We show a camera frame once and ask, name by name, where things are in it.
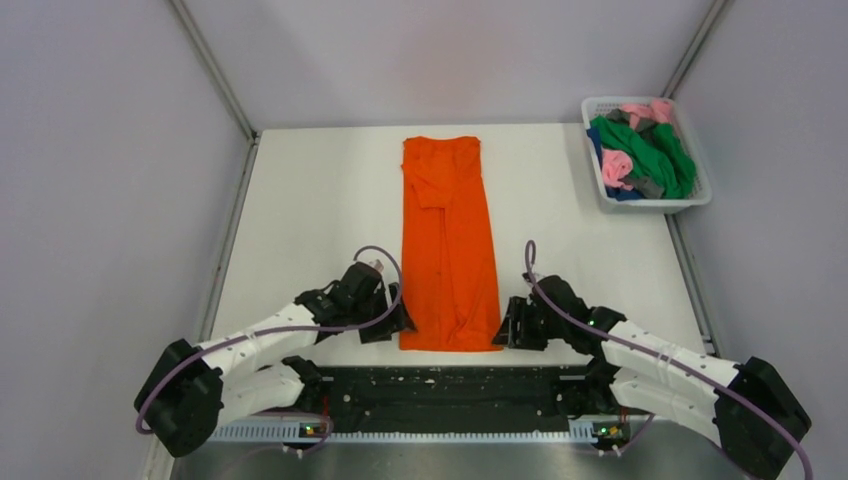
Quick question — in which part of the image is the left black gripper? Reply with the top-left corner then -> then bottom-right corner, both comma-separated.
350,281 -> 416,343

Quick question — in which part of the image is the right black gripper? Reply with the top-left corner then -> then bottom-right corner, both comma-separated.
492,295 -> 568,351

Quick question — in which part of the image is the orange t-shirt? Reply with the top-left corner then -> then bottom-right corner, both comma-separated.
399,136 -> 501,353

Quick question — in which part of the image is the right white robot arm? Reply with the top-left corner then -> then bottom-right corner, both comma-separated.
492,276 -> 812,479

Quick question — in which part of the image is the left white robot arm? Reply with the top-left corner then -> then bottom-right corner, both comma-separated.
133,261 -> 412,458

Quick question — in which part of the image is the blue t-shirt in basket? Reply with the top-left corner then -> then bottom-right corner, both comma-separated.
586,127 -> 644,202

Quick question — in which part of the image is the pink t-shirt in basket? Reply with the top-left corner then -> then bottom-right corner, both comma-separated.
592,100 -> 679,199

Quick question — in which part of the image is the grey t-shirt in basket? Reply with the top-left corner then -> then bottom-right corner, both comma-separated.
601,109 -> 665,200

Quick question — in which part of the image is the white plastic laundry basket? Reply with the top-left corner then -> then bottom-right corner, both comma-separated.
581,96 -> 712,214

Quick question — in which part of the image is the green t-shirt in basket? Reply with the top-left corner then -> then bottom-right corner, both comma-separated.
590,116 -> 697,200

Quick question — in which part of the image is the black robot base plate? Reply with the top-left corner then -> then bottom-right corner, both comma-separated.
256,360 -> 654,436

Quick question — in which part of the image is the grey slotted cable duct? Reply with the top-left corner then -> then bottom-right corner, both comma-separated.
209,419 -> 630,445

